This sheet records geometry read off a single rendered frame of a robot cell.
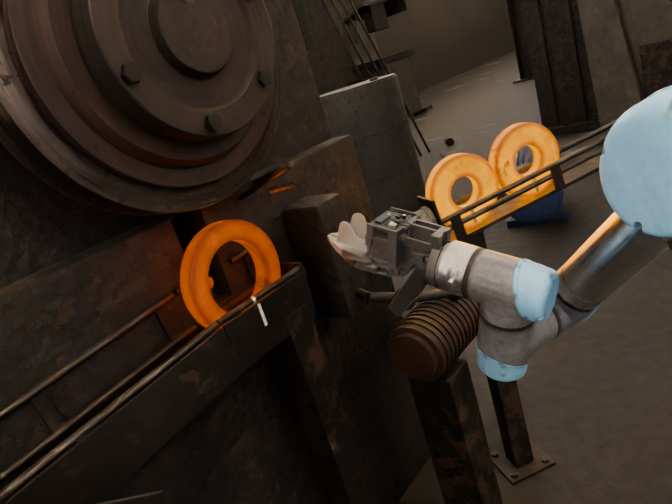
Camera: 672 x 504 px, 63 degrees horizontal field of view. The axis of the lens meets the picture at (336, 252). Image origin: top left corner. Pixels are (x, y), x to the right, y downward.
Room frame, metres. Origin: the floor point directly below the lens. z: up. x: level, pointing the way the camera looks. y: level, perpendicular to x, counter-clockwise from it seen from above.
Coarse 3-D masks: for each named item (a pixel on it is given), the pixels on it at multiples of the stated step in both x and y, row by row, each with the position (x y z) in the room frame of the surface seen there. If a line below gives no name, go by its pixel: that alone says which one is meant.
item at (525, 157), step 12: (516, 156) 2.78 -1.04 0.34; (528, 156) 2.68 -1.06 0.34; (516, 168) 2.60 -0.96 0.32; (540, 204) 2.50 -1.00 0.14; (552, 204) 2.48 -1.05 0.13; (564, 204) 2.69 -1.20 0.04; (516, 216) 2.55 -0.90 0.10; (528, 216) 2.53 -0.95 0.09; (540, 216) 2.51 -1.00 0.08; (552, 216) 2.61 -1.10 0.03; (564, 216) 2.59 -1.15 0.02
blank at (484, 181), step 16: (448, 160) 1.10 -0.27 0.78; (464, 160) 1.11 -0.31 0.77; (480, 160) 1.11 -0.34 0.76; (432, 176) 1.10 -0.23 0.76; (448, 176) 1.10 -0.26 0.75; (480, 176) 1.11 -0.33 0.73; (496, 176) 1.12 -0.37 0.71; (432, 192) 1.09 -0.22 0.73; (448, 192) 1.10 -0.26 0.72; (480, 192) 1.11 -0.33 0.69; (448, 208) 1.09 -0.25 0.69; (480, 208) 1.11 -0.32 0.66; (448, 224) 1.09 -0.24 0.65; (464, 224) 1.10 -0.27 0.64
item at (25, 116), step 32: (0, 0) 0.71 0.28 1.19; (0, 32) 0.70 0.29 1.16; (0, 64) 0.69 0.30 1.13; (0, 96) 0.68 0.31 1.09; (32, 128) 0.69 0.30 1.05; (64, 160) 0.71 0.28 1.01; (256, 160) 0.92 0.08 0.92; (96, 192) 0.72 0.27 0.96; (128, 192) 0.75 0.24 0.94; (160, 192) 0.79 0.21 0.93; (192, 192) 0.82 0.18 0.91; (224, 192) 0.86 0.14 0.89
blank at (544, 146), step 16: (512, 128) 1.13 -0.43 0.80; (528, 128) 1.14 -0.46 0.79; (544, 128) 1.14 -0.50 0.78; (496, 144) 1.14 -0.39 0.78; (512, 144) 1.13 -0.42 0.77; (528, 144) 1.14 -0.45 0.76; (544, 144) 1.14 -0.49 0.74; (496, 160) 1.12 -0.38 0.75; (512, 160) 1.13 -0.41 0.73; (544, 160) 1.14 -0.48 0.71; (512, 176) 1.12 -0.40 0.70; (544, 176) 1.14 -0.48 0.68; (512, 192) 1.12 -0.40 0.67; (528, 192) 1.13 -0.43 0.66
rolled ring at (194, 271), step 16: (224, 224) 0.86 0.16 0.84; (240, 224) 0.89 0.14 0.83; (192, 240) 0.85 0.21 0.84; (208, 240) 0.84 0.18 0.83; (224, 240) 0.86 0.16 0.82; (240, 240) 0.89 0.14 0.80; (256, 240) 0.90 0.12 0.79; (192, 256) 0.81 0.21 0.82; (208, 256) 0.83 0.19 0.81; (256, 256) 0.91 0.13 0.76; (272, 256) 0.92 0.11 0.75; (192, 272) 0.80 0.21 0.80; (208, 272) 0.82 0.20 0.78; (256, 272) 0.92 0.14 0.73; (272, 272) 0.91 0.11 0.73; (192, 288) 0.80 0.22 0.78; (208, 288) 0.81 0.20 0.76; (256, 288) 0.91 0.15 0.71; (192, 304) 0.80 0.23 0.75; (208, 304) 0.81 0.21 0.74; (208, 320) 0.80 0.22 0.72
